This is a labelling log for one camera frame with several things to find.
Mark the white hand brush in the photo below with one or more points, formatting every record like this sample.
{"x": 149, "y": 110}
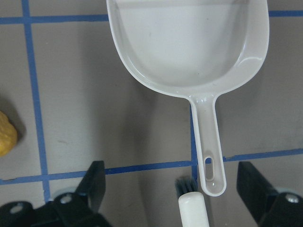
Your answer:
{"x": 191, "y": 203}

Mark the white plastic dustpan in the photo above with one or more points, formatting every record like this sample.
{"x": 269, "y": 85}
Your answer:
{"x": 196, "y": 50}

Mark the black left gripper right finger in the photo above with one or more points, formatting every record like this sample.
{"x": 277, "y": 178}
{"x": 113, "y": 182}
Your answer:
{"x": 268, "y": 206}

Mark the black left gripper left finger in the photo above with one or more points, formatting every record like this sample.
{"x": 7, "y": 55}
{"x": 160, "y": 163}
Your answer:
{"x": 70, "y": 209}

